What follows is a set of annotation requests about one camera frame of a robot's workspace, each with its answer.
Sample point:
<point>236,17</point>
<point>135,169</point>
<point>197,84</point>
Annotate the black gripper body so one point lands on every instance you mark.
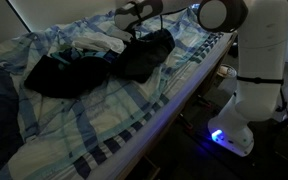
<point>139,34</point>

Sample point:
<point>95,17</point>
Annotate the dark blue jeans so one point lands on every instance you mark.
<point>144,56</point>

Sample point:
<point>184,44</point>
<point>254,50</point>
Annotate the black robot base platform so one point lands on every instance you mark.
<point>217,156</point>

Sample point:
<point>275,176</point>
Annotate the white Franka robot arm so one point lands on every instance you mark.
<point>264,50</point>

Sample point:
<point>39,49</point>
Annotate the white garment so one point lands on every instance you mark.
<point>97,41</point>

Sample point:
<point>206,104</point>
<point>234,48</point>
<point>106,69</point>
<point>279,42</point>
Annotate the teal striped garment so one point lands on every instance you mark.
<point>77,55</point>

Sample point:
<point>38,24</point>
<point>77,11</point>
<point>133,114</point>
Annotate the black garment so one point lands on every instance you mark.
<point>67,78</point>

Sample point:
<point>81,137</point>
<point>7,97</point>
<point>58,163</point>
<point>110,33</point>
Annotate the white mattress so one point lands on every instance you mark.
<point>157,120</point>

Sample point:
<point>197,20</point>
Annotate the blue checked duvet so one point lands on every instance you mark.
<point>94,113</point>

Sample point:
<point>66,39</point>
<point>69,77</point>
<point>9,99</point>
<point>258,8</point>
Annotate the wooden bed frame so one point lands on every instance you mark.
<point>200,83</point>

